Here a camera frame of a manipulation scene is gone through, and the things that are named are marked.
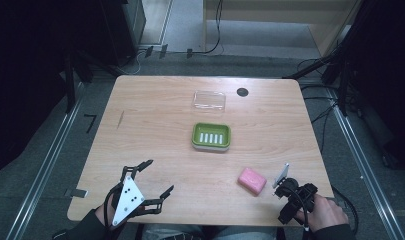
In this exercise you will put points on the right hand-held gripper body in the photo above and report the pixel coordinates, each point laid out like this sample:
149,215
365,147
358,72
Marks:
296,196

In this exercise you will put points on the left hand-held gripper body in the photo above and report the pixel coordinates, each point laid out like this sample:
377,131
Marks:
128,198

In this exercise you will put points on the pink soap bar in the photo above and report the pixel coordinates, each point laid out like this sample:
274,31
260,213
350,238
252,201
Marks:
252,181

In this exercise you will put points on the green soap dish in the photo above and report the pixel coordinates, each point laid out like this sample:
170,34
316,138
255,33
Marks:
211,136

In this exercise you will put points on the clear plastic lid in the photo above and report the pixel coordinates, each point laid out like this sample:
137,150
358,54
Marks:
209,100

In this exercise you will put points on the person's left hand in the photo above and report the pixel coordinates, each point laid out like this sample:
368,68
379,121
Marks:
102,213

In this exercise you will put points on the person's right hand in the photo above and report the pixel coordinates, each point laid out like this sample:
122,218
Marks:
328,213

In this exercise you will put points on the person's legs in jeans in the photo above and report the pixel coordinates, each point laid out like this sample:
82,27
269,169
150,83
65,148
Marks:
176,233

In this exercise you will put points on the grey tape piece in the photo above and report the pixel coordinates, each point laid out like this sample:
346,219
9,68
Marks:
77,193

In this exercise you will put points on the black stand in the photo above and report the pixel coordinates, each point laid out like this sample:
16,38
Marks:
70,86
342,86

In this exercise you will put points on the black round table grommet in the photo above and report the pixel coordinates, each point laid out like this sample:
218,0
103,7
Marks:
242,92

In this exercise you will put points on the black cabinet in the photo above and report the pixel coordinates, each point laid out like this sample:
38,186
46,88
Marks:
123,30

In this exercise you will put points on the light wooden furniture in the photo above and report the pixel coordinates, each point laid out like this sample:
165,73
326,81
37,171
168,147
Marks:
323,33

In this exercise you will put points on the metal floor rail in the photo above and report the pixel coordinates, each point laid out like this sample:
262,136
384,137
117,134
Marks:
43,166
362,166

